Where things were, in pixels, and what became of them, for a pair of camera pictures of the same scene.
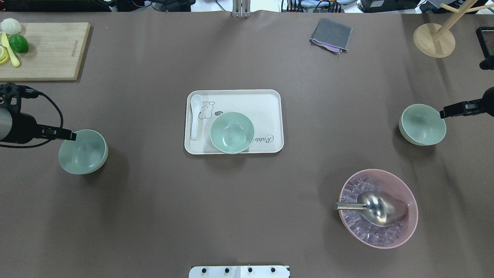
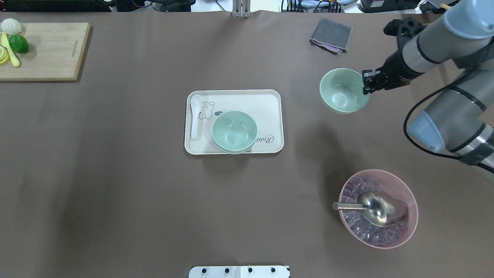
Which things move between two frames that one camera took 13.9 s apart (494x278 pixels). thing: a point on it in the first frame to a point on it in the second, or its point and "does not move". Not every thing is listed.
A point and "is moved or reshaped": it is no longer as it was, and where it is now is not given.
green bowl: x=87 y=155 to x=234 y=132
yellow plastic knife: x=5 y=43 does not move
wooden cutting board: x=54 y=51 does not move
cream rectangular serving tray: x=234 y=122 does not move
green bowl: x=421 y=124 is moved or reshaped
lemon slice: x=4 y=56 does not move
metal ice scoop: x=380 y=209 does not move
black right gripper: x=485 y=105 to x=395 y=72
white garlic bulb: x=10 y=26 does not move
